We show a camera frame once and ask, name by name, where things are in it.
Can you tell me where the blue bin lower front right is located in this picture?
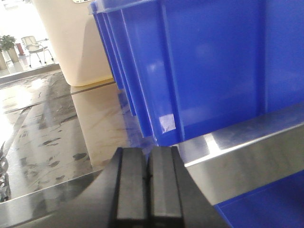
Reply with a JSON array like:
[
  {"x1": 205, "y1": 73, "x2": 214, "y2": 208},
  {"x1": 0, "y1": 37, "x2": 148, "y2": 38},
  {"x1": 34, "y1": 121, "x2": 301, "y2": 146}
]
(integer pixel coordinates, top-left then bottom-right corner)
[{"x1": 215, "y1": 179, "x2": 304, "y2": 228}]

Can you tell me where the white mesh office chair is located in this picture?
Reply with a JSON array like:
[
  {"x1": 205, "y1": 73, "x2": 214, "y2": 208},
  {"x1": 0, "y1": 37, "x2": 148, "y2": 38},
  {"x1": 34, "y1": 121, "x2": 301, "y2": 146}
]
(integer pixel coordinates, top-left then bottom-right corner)
[{"x1": 21, "y1": 36, "x2": 55, "y2": 67}]

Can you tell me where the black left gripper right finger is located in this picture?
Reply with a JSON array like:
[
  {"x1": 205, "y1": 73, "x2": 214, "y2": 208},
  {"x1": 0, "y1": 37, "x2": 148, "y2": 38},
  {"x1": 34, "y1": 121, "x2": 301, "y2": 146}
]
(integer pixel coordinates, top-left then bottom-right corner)
[{"x1": 148, "y1": 147, "x2": 228, "y2": 228}]

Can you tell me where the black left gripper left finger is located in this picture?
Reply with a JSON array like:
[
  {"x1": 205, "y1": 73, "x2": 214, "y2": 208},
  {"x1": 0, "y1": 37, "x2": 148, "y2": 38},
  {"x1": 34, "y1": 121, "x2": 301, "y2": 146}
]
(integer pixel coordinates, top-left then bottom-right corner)
[{"x1": 20, "y1": 148, "x2": 148, "y2": 228}]

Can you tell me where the stainless steel wheeled cart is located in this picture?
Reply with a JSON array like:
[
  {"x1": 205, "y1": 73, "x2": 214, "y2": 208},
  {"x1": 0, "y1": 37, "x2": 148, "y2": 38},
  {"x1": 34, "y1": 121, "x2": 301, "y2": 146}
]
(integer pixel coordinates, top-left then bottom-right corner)
[{"x1": 0, "y1": 72, "x2": 304, "y2": 228}]

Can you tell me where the blue bin cart top right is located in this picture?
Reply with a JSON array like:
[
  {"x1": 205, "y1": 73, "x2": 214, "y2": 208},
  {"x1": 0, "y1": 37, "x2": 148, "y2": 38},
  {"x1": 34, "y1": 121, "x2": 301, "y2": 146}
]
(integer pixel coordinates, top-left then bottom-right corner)
[{"x1": 88, "y1": 0, "x2": 304, "y2": 146}]

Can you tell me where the potted green plant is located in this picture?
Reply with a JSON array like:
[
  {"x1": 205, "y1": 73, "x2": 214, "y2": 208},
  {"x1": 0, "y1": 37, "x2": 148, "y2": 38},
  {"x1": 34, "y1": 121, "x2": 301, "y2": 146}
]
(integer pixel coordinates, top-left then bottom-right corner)
[{"x1": 0, "y1": 35, "x2": 19, "y2": 63}]

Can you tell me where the beige plastic bin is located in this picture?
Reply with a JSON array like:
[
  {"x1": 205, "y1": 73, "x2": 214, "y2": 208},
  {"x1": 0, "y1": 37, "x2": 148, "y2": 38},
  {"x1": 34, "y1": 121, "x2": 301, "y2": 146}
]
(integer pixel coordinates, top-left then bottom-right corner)
[{"x1": 32, "y1": 0, "x2": 113, "y2": 87}]

